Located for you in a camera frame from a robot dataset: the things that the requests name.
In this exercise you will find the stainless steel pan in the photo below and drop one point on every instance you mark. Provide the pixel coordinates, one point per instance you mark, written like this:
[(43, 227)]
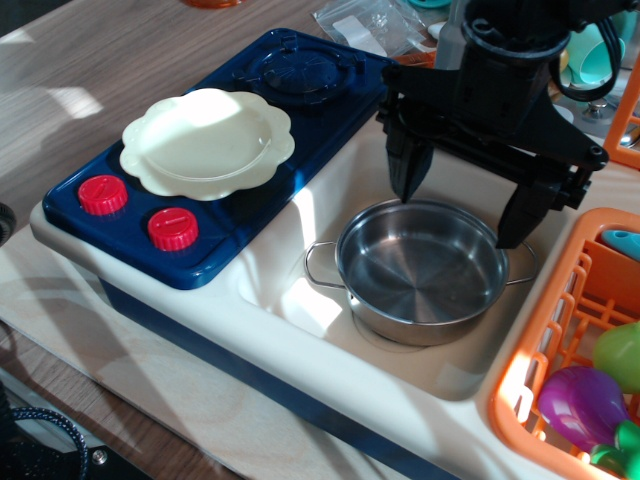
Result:
[(420, 273)]

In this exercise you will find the purple toy eggplant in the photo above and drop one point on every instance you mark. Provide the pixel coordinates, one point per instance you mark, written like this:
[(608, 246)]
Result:
[(584, 405)]

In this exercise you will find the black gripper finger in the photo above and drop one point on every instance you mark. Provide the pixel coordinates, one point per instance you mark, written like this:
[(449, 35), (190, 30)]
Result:
[(409, 159), (525, 210)]

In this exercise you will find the blue toy stove top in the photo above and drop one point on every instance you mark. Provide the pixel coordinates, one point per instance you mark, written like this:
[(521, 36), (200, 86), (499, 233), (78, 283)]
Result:
[(329, 92)]

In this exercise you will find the cream scalloped plate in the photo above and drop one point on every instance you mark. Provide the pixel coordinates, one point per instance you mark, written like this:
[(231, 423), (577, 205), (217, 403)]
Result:
[(207, 144)]

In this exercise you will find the clear plastic bag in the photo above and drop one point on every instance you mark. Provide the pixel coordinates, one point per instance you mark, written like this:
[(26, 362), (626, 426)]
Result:
[(384, 28)]

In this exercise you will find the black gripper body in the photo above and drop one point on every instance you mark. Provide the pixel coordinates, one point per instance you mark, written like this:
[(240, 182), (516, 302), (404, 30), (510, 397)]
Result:
[(495, 110)]

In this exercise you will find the right red stove knob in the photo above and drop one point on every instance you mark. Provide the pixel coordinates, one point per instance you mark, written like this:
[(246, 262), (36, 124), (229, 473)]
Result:
[(173, 229)]

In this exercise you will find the red stove knob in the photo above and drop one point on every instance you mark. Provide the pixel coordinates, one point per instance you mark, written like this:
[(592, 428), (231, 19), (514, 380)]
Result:
[(173, 229), (102, 195)]

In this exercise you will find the teal plastic cup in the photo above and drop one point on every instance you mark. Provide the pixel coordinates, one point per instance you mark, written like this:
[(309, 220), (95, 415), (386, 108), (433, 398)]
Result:
[(589, 61)]

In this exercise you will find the left red stove knob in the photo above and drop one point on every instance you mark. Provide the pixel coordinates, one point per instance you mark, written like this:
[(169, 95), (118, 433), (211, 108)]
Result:
[(102, 195)]

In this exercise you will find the cream toy sink unit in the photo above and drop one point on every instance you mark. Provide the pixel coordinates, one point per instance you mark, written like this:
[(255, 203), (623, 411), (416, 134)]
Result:
[(432, 401)]

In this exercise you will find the orange plastic crate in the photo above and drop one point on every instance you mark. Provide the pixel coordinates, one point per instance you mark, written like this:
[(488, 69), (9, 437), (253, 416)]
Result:
[(623, 119)]

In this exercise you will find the orange dish rack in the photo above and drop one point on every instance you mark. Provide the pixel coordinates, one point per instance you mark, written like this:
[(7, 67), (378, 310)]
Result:
[(591, 289)]

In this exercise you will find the green toy pear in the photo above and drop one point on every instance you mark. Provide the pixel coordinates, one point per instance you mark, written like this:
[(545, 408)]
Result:
[(616, 352)]

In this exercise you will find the teal utensil in rack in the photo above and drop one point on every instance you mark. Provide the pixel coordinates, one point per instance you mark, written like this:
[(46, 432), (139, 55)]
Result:
[(625, 242)]

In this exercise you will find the grey toy faucet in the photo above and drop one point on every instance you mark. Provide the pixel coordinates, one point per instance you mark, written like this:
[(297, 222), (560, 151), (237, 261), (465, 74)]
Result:
[(450, 46)]

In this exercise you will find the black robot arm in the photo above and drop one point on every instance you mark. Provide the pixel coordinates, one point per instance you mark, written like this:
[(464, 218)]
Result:
[(574, 15)]

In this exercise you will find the steel pot lid knob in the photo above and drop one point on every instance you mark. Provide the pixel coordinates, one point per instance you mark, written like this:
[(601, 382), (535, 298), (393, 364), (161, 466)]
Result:
[(598, 111)]

